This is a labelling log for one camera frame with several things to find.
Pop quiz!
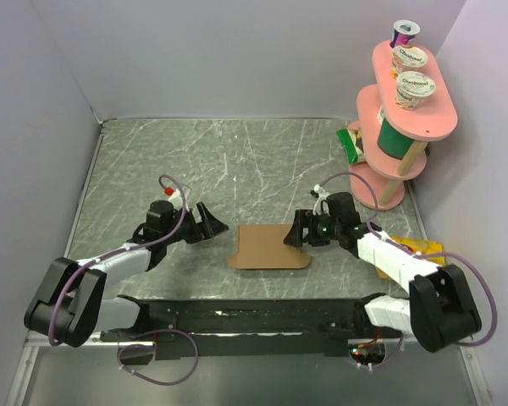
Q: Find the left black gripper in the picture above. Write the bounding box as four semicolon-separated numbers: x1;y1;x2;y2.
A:
163;201;228;244

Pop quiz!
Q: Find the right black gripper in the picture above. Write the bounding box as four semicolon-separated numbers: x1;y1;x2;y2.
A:
283;209;341;247

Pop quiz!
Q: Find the brown cardboard box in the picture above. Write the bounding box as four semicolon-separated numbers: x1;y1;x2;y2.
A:
228;224;312;270

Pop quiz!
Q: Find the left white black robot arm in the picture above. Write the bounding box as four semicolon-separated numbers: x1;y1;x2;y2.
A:
24;200;229;348

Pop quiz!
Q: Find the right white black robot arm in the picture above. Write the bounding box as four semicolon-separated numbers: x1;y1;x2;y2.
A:
284;192;482;353

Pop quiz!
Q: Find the pink three-tier shelf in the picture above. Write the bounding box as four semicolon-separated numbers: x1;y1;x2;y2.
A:
349;41;458;211

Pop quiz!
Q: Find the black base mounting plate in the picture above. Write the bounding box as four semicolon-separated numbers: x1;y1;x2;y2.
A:
100;299;400;360

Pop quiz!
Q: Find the green snack bag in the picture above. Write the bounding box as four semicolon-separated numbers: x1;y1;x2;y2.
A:
336;128;366;165

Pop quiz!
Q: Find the yellow chip bag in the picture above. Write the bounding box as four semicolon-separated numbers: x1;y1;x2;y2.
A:
375;235;446;280

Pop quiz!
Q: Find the green cylindrical can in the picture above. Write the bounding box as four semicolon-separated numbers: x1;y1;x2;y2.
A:
377;107;414;160

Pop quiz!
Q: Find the front Chobani yogurt cup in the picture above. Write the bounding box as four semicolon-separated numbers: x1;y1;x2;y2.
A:
395;71;436;110

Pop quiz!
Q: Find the chobani yogurt cup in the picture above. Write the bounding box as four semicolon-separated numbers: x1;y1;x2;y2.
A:
390;45;428;79
395;71;436;110

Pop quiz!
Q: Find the middle Chobani yogurt cup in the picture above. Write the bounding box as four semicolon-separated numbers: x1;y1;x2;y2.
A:
390;45;428;79

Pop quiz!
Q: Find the purple lid yogurt cup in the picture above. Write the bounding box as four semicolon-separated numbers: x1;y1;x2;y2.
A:
389;19;421;48

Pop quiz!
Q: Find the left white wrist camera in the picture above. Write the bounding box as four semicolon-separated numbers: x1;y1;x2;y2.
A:
164;186;191;210

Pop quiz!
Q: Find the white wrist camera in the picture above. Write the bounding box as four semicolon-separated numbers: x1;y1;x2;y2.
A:
164;186;191;210
310;184;329;215

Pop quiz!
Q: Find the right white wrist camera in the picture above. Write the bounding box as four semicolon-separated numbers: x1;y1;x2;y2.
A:
310;184;329;215

